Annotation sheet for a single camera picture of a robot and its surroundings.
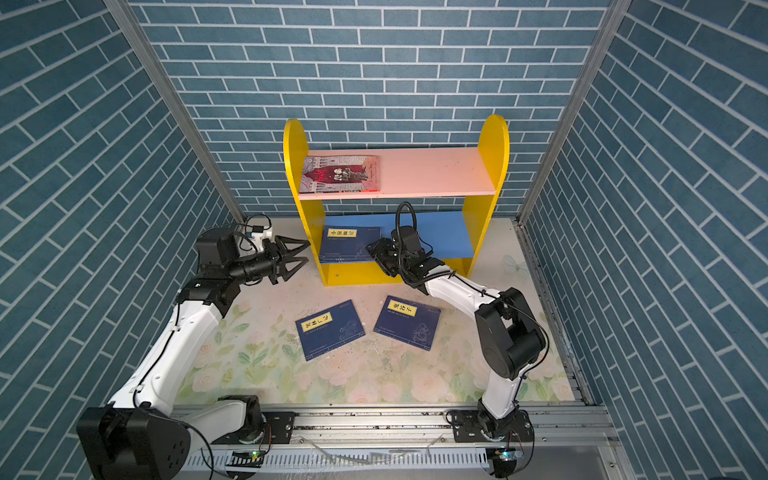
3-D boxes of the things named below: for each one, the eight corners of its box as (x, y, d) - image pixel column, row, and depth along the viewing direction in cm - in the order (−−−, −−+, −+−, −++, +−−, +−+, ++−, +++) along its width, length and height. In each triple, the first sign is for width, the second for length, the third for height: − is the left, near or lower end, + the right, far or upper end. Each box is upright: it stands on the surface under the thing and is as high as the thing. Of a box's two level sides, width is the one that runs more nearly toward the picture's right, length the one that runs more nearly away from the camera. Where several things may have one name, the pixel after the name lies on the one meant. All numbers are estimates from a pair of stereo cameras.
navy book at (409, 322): (374, 332, 93) (373, 328, 91) (388, 298, 100) (388, 294, 98) (429, 351, 89) (430, 348, 87) (440, 314, 97) (441, 310, 95)
